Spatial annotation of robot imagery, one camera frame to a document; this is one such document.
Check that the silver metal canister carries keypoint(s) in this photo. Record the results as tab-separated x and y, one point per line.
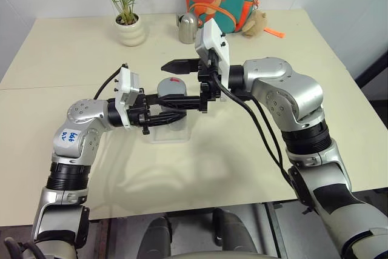
187	28

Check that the grey jar lid red arrow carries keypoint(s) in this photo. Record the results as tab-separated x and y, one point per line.
171	86

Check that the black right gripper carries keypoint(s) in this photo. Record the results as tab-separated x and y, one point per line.
209	89

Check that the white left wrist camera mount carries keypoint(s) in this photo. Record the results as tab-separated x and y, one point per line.
125	89

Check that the clear plastic box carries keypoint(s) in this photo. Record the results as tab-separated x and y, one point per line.
169	137

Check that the brown plush toy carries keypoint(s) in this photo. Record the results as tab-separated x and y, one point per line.
254	24

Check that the dark rounded shape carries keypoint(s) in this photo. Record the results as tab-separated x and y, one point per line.
233	231
156	237

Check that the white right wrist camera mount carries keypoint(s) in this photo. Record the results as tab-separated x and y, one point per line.
212	36

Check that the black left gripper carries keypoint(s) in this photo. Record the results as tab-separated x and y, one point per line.
140	110

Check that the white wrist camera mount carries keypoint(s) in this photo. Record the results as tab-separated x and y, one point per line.
212	36
125	89

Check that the dark table frame bar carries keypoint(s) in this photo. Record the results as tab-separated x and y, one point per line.
277	231

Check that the white label blue writing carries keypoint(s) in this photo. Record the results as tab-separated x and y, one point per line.
69	137

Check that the white ribbed plant pot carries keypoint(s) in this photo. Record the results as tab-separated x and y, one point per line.
131	33

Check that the clear plastic jar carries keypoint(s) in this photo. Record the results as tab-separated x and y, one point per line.
172	109

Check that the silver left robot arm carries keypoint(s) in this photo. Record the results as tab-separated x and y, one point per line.
91	113

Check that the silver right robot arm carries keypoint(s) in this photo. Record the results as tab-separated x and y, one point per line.
291	95

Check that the black furniture edge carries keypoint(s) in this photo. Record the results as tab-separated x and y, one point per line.
374	80

